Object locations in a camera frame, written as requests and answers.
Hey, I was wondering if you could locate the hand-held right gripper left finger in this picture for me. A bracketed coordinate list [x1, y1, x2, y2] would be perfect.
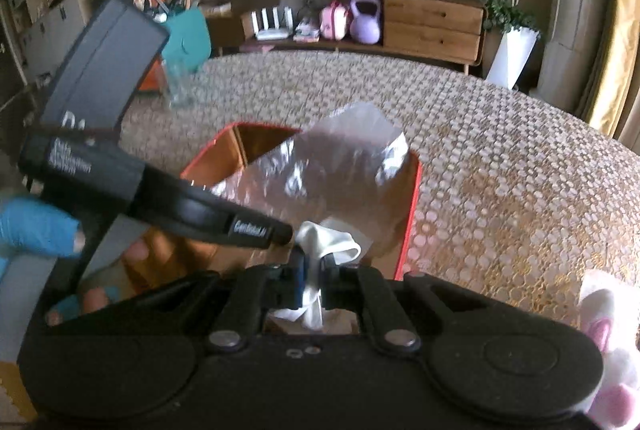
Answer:
[150, 248, 308, 354]

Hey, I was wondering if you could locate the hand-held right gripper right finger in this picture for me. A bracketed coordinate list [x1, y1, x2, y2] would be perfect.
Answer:
[320, 255, 486, 354]

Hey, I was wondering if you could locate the clear glass cup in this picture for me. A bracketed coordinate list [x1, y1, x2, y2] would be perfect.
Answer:
[162, 59, 197, 109]

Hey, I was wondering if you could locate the person's left hand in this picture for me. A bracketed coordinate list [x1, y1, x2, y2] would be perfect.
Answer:
[0, 197, 152, 326]

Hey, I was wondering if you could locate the stack of books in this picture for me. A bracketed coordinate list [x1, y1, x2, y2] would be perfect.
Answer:
[293, 17, 321, 42]

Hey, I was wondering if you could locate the purple kettlebell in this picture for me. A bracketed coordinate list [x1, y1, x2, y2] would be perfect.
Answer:
[348, 0, 384, 45]

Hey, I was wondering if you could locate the yellow curtain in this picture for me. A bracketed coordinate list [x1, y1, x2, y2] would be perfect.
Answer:
[579, 0, 640, 139]

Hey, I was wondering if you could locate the white router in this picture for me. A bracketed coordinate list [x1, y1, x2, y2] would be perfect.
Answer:
[250, 6, 294, 42]

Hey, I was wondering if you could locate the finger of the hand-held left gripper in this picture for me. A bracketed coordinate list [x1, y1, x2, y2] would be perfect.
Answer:
[130, 164, 294, 247]

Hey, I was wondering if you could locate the pink toy case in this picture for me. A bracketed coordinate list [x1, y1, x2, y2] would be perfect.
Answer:
[320, 1, 350, 42]

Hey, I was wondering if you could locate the teal and orange storage box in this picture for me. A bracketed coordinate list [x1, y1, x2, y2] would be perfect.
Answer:
[137, 7, 211, 94]

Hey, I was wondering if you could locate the white and pink plush bunny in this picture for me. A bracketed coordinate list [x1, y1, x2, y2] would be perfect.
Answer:
[577, 270, 640, 430]

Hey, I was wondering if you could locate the clear plastic bag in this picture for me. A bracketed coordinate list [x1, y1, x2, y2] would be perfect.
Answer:
[210, 103, 412, 261]

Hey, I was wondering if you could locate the wooden sideboard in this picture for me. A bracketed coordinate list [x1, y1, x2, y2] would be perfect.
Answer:
[200, 0, 489, 74]

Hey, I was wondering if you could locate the red tin box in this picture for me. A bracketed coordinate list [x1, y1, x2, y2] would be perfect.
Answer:
[122, 121, 424, 336]

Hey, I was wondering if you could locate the white planter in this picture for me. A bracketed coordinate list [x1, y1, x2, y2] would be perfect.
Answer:
[485, 26, 541, 90]

